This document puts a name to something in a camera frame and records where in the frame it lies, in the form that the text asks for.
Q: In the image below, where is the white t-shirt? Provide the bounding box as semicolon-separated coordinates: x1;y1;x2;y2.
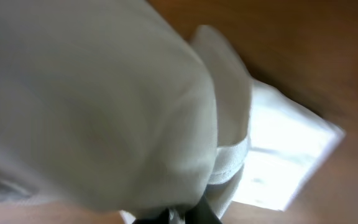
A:
0;0;344;223

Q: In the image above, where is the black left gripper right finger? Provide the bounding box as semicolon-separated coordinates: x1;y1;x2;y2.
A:
185;196;222;224

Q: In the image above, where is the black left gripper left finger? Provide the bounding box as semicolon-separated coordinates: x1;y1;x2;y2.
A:
132;209;170;224

